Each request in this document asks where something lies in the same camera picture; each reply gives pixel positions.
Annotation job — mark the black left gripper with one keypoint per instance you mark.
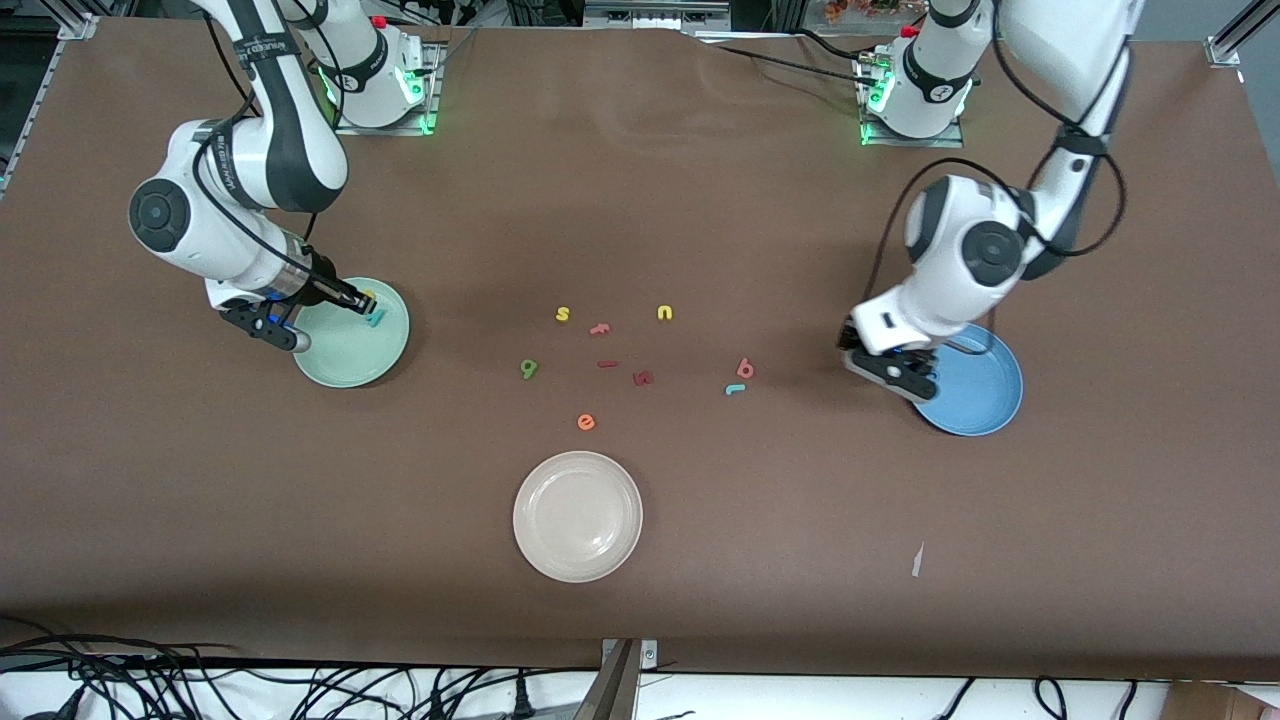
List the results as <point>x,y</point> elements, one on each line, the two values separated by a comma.
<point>915,365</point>

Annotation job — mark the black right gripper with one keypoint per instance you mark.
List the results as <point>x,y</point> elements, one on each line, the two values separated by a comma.
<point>322,281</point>

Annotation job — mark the teal foam letter y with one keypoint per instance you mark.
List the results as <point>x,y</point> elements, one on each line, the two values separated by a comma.
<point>376,319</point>

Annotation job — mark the red foam letter b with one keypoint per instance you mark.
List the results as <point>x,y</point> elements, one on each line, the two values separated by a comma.
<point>744,369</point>

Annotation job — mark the green foam letter g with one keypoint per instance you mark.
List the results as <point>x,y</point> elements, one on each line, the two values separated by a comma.
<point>528,369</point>

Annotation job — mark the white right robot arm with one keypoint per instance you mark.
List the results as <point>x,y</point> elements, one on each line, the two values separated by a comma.
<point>290,150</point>

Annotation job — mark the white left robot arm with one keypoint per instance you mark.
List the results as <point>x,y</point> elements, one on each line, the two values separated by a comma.
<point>1070,40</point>

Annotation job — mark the light green plate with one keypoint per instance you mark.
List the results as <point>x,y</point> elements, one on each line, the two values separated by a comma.
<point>350,355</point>

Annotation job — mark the blue plate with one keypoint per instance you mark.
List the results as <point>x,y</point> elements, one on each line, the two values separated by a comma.
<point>980,390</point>

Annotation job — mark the white paper scrap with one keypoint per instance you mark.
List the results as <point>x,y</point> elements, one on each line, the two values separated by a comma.
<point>917,560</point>

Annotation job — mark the brown table cover sheet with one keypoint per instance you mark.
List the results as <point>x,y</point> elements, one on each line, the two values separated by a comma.
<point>700,200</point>

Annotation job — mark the beige plate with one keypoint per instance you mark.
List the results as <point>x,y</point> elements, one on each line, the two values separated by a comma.
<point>578,516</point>

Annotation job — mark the orange artificial flowers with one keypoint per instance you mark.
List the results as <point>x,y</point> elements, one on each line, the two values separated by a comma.
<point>870,8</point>

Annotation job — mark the grey power strip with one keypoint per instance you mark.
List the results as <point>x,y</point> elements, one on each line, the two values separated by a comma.
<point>655,14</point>

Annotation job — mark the black power plug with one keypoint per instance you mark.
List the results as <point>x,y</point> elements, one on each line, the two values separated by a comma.
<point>520,695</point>

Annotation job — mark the cardboard box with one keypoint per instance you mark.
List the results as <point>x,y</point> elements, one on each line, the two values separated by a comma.
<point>1220,705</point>

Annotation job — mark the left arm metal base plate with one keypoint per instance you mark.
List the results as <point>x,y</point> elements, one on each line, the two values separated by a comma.
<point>950,143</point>

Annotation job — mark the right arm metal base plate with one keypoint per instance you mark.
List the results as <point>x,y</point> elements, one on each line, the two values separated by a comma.
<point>436,70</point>

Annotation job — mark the aluminium frame rail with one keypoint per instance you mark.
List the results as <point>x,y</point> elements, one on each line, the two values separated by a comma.
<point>1228,50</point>
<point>42,100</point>

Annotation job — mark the silver metal bracket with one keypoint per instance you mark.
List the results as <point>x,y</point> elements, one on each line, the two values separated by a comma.
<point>649,655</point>

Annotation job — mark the grey metal post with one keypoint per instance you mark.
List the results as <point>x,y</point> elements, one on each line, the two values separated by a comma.
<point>612,690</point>

